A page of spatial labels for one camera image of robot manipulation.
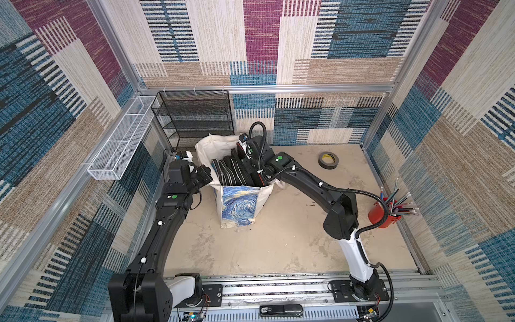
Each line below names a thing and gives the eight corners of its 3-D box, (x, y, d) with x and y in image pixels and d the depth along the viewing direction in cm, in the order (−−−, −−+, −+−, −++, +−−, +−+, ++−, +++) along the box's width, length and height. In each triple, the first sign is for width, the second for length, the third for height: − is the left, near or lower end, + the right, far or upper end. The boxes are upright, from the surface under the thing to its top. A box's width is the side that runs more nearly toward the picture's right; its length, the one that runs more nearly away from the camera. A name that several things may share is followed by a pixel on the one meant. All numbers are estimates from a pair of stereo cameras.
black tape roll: (319, 169, 113) (320, 166, 111) (316, 154, 121) (317, 151, 119) (339, 169, 113) (341, 166, 111) (335, 154, 121) (336, 151, 119)
